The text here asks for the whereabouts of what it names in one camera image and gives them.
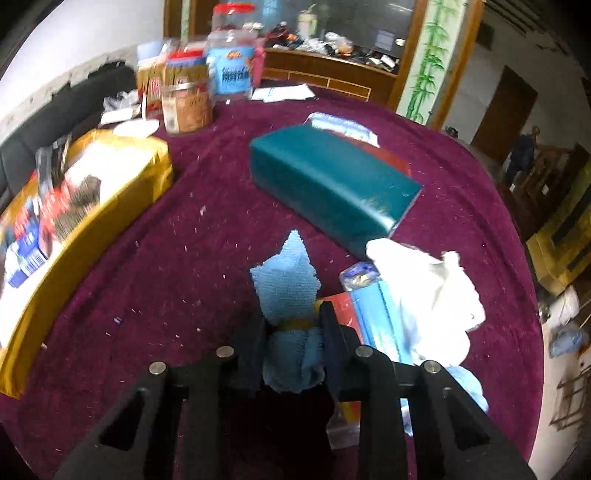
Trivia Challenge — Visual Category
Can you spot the blue towel with red band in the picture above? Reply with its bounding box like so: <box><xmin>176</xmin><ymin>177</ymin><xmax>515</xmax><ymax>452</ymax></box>
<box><xmin>447</xmin><ymin>366</ymin><xmax>489</xmax><ymax>413</ymax></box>

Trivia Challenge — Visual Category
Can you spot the white crumpled cloth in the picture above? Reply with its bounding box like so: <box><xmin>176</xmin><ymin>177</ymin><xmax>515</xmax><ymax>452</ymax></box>
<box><xmin>366</xmin><ymin>238</ymin><xmax>486</xmax><ymax>367</ymax></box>

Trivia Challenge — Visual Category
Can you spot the maroon tablecloth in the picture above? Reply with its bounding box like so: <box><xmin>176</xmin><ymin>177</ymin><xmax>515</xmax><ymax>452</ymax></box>
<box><xmin>1</xmin><ymin>89</ymin><xmax>543</xmax><ymax>479</ymax></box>

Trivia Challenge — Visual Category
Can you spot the blue plastic packet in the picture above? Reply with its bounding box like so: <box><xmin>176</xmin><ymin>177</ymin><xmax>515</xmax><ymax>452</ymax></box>
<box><xmin>338</xmin><ymin>261</ymin><xmax>417</xmax><ymax>437</ymax></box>

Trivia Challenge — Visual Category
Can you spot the brown fuzzy item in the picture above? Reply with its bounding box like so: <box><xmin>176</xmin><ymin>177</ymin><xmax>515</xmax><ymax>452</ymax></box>
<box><xmin>54</xmin><ymin>176</ymin><xmax>101</xmax><ymax>243</ymax></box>

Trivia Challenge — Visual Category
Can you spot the teal tissue box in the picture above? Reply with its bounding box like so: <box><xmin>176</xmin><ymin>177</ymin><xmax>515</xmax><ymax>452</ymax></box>
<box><xmin>249</xmin><ymin>125</ymin><xmax>422</xmax><ymax>258</ymax></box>

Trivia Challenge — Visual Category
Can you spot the yellow cardboard box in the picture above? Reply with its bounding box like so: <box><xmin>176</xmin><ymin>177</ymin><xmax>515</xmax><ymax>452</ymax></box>
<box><xmin>1</xmin><ymin>130</ymin><xmax>173</xmax><ymax>399</ymax></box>

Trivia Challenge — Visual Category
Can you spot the clear plastic bag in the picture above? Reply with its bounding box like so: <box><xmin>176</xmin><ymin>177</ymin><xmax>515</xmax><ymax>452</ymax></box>
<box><xmin>103</xmin><ymin>90</ymin><xmax>140</xmax><ymax>112</ymax></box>

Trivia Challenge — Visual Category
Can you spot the black sofa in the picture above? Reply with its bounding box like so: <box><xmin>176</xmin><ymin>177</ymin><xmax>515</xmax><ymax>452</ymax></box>
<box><xmin>1</xmin><ymin>61</ymin><xmax>135</xmax><ymax>209</ymax></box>

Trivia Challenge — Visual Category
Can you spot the blue white tissue packet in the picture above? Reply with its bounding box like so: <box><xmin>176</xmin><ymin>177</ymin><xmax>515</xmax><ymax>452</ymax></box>
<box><xmin>304</xmin><ymin>112</ymin><xmax>380</xmax><ymax>148</ymax></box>

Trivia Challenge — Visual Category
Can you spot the brown snack jar red lid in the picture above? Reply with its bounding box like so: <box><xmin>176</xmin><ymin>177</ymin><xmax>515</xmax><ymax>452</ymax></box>
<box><xmin>161</xmin><ymin>48</ymin><xmax>212</xmax><ymax>135</ymax></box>

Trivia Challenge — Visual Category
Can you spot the wooden cabinet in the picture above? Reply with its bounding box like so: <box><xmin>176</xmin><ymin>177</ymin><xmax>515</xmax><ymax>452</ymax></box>
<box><xmin>263</xmin><ymin>49</ymin><xmax>398</xmax><ymax>110</ymax></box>

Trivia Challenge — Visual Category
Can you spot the white paper sheet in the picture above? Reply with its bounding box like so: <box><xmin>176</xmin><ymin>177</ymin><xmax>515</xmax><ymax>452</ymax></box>
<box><xmin>250</xmin><ymin>84</ymin><xmax>315</xmax><ymax>103</ymax></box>

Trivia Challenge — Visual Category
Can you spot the bamboo painted pillar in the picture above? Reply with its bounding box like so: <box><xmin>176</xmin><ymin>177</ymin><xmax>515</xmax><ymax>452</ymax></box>
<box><xmin>397</xmin><ymin>0</ymin><xmax>468</xmax><ymax>125</ymax></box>

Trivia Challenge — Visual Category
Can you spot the blue label plastic jar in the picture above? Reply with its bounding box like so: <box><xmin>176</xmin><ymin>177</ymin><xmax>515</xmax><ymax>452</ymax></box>
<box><xmin>206</xmin><ymin>1</ymin><xmax>257</xmax><ymax>103</ymax></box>

